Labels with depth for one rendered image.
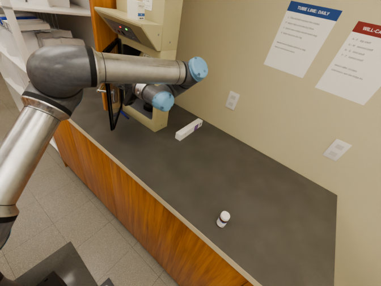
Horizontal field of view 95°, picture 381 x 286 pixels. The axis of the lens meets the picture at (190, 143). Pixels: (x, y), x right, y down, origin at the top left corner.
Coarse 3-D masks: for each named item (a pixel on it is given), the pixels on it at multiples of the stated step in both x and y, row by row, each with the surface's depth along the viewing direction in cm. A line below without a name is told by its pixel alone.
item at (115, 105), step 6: (114, 48) 86; (120, 90) 108; (120, 96) 110; (108, 102) 83; (114, 102) 94; (120, 102) 111; (108, 108) 85; (114, 108) 95; (114, 114) 96; (114, 120) 97
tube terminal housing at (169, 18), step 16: (160, 0) 70; (176, 0) 73; (160, 16) 73; (176, 16) 77; (176, 32) 82; (144, 48) 86; (176, 48) 87; (128, 112) 118; (160, 112) 104; (160, 128) 113
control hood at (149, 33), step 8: (96, 8) 78; (104, 8) 80; (104, 16) 79; (112, 16) 74; (120, 16) 72; (128, 24) 72; (136, 24) 68; (144, 24) 68; (152, 24) 70; (136, 32) 74; (144, 32) 70; (152, 32) 72; (160, 32) 75; (144, 40) 76; (152, 40) 74; (160, 40) 77; (152, 48) 79; (160, 48) 79
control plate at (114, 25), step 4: (108, 20) 80; (112, 24) 82; (116, 24) 79; (120, 24) 76; (116, 28) 83; (120, 28) 80; (124, 28) 78; (128, 28) 75; (116, 32) 88; (120, 32) 85; (124, 32) 82; (128, 32) 79; (132, 32) 76; (128, 36) 83; (132, 36) 80; (136, 36) 78; (136, 40) 82
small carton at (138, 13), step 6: (132, 0) 69; (132, 6) 70; (138, 6) 69; (144, 6) 72; (132, 12) 71; (138, 12) 70; (144, 12) 74; (132, 18) 72; (138, 18) 72; (144, 18) 75
